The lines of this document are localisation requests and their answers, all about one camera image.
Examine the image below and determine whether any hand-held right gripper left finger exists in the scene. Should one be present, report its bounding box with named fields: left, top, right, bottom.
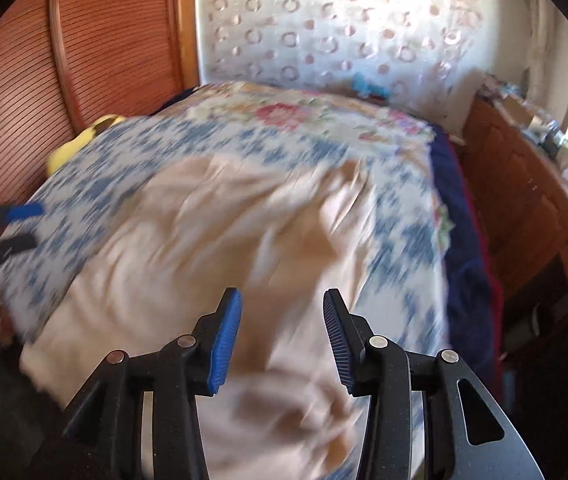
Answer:
left=61, top=287, right=243, bottom=480

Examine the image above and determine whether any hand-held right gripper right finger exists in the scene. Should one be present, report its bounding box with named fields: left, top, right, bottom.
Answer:
left=323, top=288, right=547, bottom=480

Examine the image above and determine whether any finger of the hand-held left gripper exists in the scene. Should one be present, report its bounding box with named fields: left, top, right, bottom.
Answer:
left=0, top=203, right=46, bottom=236
left=0, top=236, right=38, bottom=258

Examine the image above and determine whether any beige printed t-shirt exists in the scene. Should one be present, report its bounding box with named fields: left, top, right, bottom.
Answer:
left=19, top=155, right=444, bottom=480

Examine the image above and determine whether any yellow cloth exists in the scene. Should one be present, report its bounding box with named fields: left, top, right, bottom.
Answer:
left=46, top=115, right=127, bottom=176

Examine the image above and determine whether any dark blue blanket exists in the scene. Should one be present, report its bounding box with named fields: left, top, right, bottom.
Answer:
left=428, top=130, right=503, bottom=396

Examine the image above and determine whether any wooden slatted wardrobe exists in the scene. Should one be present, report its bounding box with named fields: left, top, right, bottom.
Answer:
left=0, top=0, right=199, bottom=221

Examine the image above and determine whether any blue floral bedsheet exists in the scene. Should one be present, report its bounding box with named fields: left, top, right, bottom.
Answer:
left=0, top=115, right=452, bottom=480

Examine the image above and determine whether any wooden cabinet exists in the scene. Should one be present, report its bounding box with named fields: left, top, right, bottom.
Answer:
left=461, top=95, right=568, bottom=311

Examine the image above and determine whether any colourful floral quilt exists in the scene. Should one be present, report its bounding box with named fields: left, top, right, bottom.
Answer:
left=184, top=82, right=437, bottom=146

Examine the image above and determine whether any white circle-patterned curtain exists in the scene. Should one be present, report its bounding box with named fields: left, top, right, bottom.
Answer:
left=194, top=0, right=519, bottom=116

